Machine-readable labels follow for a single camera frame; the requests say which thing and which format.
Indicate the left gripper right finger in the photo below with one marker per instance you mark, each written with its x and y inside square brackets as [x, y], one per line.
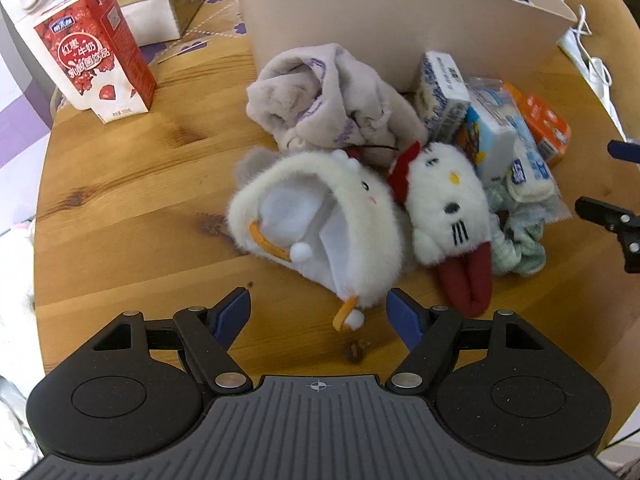
[429, 335]

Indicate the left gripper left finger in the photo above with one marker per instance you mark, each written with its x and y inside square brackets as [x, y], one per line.
[206, 336]

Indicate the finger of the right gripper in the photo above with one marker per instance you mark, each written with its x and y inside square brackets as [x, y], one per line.
[626, 151]
[624, 223]

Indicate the orange snack packet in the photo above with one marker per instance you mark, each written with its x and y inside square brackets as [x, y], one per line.
[550, 131]

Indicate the clear packet white candy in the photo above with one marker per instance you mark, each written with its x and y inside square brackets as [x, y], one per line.
[529, 180]

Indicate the green scrunchie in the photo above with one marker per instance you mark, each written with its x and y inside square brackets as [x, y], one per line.
[515, 236]

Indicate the white kitty plush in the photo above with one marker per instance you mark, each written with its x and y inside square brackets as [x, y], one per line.
[449, 215]

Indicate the white fluffy plush hat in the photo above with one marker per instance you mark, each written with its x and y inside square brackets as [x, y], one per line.
[326, 217]

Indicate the small blue white carton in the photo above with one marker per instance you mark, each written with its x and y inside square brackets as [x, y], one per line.
[441, 97]

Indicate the lilac fleece cloth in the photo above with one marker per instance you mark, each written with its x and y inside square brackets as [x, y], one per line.
[321, 98]

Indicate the beige plastic storage bin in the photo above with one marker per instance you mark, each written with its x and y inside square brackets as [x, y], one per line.
[504, 39]

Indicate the red milk carton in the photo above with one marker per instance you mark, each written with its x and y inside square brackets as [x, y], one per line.
[96, 49]

